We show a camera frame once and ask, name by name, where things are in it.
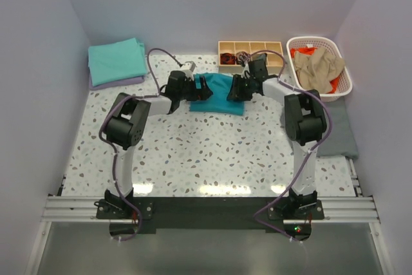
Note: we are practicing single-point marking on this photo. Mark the brown white rolled sock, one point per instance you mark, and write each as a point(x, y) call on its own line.
point(242, 57)

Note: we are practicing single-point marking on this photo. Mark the orange t shirt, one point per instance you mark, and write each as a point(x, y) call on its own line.
point(302, 51)

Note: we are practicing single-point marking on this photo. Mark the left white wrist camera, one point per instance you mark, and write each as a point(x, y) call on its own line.
point(188, 68)

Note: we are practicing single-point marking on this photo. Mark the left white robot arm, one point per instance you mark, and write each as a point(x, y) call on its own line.
point(124, 126)

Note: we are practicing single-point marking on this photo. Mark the aluminium rail frame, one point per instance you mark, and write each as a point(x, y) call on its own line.
point(339, 209)

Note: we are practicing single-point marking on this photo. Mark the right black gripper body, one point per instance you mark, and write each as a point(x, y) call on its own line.
point(246, 90)

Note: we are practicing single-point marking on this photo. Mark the beige t shirt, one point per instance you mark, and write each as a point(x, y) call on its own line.
point(318, 69)

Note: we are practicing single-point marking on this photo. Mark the teal t shirt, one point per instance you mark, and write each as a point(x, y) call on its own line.
point(220, 85)

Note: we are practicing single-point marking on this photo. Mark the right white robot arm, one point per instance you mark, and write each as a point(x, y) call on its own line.
point(301, 194)

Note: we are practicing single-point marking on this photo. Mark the folded lavender t shirt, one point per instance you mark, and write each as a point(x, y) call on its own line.
point(113, 84)

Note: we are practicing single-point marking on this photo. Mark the white laundry basket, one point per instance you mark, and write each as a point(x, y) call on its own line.
point(316, 62)

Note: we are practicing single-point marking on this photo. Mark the red black rolled sock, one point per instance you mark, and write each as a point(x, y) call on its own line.
point(227, 59)

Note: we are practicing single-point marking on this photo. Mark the wooden compartment tray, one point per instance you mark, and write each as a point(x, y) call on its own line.
point(273, 62)

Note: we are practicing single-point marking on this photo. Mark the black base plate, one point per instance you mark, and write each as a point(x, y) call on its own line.
point(151, 214)

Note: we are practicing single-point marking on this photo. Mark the folded mint t shirt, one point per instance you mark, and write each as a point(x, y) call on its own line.
point(116, 62)

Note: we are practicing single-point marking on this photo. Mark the folded grey t shirt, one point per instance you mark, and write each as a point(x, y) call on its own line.
point(338, 130)

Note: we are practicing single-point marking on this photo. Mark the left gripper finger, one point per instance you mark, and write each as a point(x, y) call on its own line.
point(204, 91)
point(196, 95)

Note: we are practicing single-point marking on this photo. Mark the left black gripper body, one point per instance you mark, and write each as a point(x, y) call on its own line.
point(188, 85)

